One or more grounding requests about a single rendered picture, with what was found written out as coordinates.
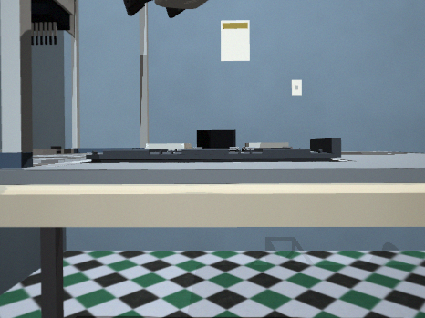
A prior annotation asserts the white multi-well plate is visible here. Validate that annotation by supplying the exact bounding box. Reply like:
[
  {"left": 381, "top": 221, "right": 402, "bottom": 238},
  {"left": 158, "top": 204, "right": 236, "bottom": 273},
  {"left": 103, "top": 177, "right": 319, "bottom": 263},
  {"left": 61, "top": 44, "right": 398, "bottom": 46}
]
[{"left": 145, "top": 143, "right": 192, "bottom": 150}]

